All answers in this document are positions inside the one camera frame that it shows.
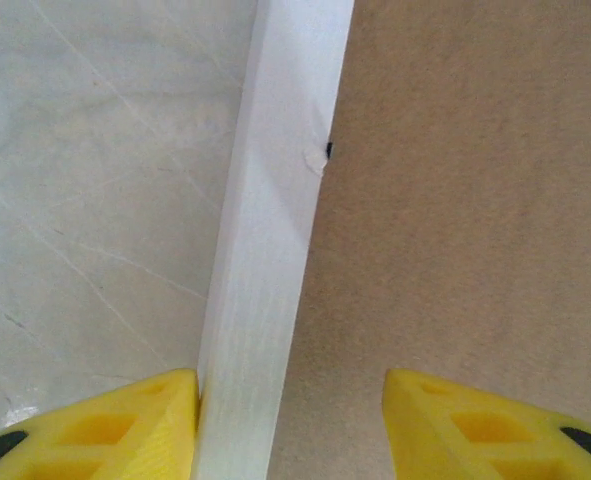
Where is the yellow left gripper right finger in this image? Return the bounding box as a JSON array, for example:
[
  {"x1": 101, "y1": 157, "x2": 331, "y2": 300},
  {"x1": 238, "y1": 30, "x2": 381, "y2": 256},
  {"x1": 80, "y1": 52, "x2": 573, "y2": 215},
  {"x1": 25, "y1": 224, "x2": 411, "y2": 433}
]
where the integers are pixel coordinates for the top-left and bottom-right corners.
[{"x1": 383, "y1": 367, "x2": 591, "y2": 480}]

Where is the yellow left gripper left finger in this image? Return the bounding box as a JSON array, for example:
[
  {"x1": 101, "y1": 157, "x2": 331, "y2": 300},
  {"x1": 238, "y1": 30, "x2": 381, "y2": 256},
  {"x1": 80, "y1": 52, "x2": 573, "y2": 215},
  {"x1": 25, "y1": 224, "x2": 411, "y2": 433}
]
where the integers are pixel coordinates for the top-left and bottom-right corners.
[{"x1": 0, "y1": 367, "x2": 202, "y2": 480}]

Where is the brown fibreboard backing board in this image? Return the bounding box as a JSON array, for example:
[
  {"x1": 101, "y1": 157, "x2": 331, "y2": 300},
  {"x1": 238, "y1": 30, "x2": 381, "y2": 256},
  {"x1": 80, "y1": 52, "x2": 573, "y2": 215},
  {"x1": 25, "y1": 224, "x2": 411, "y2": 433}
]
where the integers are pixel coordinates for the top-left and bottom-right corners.
[{"x1": 268, "y1": 0, "x2": 591, "y2": 480}]

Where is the white wooden picture frame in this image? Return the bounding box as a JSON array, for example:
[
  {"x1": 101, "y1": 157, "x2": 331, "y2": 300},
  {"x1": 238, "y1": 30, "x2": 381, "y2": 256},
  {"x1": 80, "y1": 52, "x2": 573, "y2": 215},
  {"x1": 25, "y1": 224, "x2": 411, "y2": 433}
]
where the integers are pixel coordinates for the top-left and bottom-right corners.
[{"x1": 193, "y1": 0, "x2": 357, "y2": 480}]

